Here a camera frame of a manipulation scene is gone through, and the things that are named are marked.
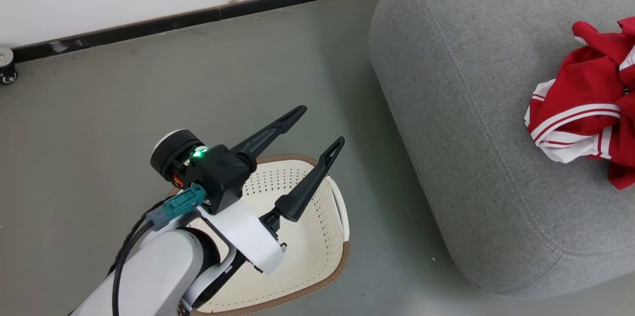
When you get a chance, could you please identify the white perforated basket brown rim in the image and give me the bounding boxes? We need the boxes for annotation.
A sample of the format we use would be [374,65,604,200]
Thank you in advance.
[166,153,351,316]

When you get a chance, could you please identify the black cable with teal plug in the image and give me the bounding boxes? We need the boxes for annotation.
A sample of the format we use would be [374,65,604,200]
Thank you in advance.
[111,184,207,316]

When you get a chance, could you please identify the small black caster wheel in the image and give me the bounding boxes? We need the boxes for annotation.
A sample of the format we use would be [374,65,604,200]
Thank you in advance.
[0,47,18,85]

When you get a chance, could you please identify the black baseboard strip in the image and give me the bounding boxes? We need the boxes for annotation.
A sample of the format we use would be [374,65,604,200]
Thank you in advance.
[12,0,403,64]

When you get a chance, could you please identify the red garment with white stripes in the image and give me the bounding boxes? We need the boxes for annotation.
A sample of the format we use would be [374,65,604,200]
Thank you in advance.
[524,78,635,190]

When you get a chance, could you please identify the plain red garment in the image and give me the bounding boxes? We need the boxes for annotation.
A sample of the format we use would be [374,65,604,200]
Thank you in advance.
[555,16,635,111]

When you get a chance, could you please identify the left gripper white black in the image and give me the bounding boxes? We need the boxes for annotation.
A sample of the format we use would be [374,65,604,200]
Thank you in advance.
[150,105,346,276]

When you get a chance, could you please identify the thin twisted black cable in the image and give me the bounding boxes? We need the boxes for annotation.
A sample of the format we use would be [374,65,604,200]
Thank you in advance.
[106,200,167,278]

